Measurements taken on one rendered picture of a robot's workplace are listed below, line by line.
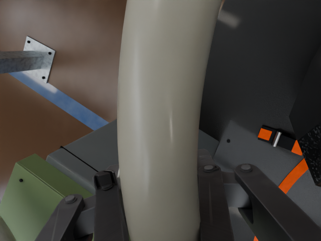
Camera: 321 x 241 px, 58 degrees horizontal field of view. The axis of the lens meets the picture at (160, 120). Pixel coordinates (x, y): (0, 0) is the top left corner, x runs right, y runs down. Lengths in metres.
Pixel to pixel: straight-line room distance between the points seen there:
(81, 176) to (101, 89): 0.89
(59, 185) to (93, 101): 0.94
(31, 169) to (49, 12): 1.13
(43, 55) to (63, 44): 0.14
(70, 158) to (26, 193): 0.14
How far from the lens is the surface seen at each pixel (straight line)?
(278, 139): 1.39
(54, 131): 1.86
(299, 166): 1.47
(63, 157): 0.82
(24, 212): 0.84
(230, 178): 0.16
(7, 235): 0.71
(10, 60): 1.62
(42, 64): 1.80
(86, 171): 0.80
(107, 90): 1.59
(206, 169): 0.16
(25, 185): 0.80
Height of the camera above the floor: 1.37
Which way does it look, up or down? 66 degrees down
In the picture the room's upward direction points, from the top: 127 degrees counter-clockwise
